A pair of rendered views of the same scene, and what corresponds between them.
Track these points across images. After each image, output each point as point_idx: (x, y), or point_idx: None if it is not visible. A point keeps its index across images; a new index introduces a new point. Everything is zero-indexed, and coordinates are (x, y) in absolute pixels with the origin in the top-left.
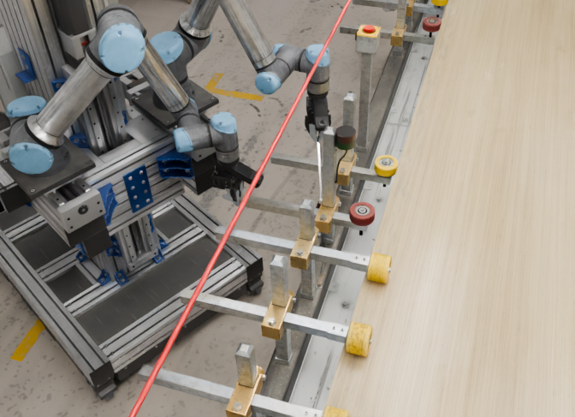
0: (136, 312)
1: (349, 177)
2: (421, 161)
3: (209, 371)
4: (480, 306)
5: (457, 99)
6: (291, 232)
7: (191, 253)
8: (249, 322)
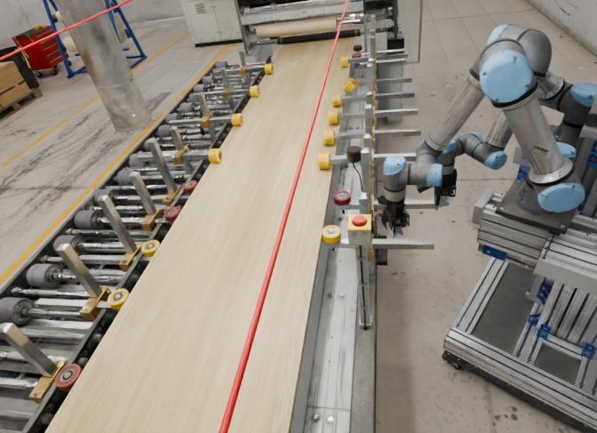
0: (511, 279)
1: None
2: (304, 238)
3: (446, 293)
4: (274, 166)
5: (266, 317)
6: None
7: (511, 336)
8: (438, 332)
